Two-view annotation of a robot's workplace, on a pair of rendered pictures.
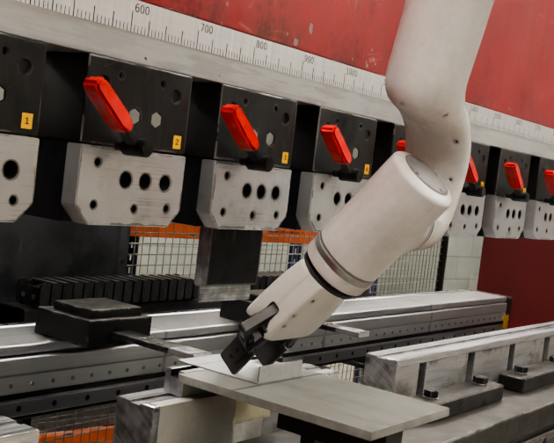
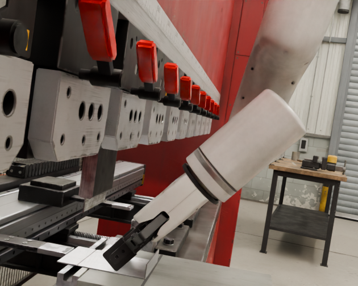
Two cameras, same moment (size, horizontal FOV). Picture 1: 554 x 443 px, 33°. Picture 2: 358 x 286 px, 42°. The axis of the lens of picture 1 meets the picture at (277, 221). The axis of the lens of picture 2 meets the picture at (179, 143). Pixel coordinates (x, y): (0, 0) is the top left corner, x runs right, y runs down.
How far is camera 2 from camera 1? 58 cm
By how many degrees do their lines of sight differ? 29
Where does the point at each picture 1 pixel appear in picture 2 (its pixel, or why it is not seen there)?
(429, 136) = (274, 78)
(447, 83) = (319, 38)
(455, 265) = not seen: hidden behind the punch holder
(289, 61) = (153, 8)
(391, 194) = (276, 124)
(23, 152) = (20, 80)
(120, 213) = (76, 145)
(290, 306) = (180, 214)
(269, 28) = not seen: outside the picture
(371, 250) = (252, 167)
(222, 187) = (122, 114)
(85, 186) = (59, 120)
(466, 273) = not seen: hidden behind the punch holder
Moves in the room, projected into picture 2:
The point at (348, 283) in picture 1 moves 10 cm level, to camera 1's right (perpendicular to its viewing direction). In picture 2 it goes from (227, 193) to (283, 197)
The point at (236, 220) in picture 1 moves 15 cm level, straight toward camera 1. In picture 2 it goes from (124, 141) to (180, 158)
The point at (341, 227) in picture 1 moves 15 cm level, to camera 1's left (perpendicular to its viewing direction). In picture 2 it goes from (227, 149) to (124, 137)
